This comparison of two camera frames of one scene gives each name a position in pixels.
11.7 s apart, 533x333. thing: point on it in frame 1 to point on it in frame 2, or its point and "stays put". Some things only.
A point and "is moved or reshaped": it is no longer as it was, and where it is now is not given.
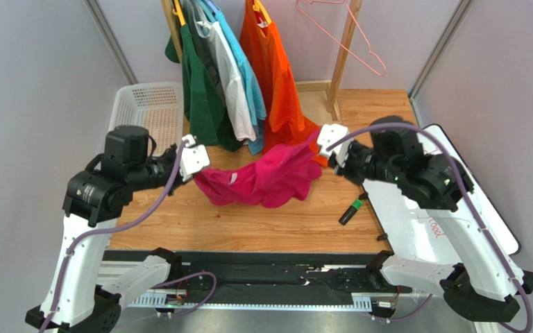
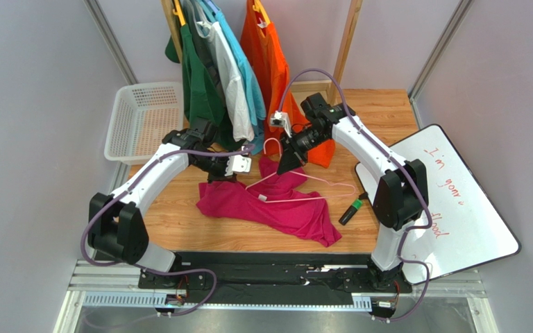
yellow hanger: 178,12 stays put
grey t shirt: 205,44 stays put
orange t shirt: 264,50 stays put
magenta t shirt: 273,174 is moved or reshaped
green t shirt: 208,123 stays put
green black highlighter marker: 350,211 stays put
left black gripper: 172,153 to 221,177
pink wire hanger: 318,23 to 248,188
